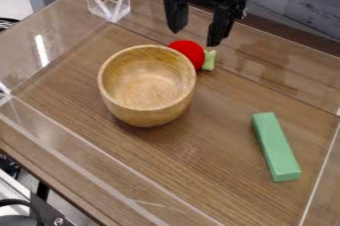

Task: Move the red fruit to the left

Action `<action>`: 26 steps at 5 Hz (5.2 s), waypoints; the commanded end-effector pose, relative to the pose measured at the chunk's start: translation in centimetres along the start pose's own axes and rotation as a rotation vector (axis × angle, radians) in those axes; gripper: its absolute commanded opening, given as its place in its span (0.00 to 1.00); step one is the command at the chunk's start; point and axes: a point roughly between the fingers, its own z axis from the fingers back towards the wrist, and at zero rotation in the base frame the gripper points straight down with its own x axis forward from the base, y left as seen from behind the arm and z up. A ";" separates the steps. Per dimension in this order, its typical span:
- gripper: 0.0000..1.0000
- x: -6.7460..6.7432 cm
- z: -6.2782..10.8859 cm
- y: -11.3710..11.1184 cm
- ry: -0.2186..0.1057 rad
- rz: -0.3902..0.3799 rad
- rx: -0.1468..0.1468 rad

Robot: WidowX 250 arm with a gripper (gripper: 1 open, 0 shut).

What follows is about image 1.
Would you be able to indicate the red plush fruit green leaf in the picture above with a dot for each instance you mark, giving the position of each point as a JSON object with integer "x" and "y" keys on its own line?
{"x": 201, "y": 57}

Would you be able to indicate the wooden bowl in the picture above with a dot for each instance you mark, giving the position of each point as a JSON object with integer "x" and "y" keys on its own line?
{"x": 147, "y": 83}

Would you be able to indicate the green rectangular block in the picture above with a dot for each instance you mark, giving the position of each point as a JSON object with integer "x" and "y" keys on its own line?
{"x": 277, "y": 149}

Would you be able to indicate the clear acrylic corner bracket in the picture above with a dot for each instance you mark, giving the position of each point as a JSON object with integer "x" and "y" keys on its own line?
{"x": 110, "y": 9}

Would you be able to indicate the clear acrylic tray wall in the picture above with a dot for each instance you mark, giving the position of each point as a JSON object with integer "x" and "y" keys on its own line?
{"x": 107, "y": 189}

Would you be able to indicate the black metal bracket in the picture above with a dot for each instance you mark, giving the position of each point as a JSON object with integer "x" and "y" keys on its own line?
{"x": 50, "y": 215}

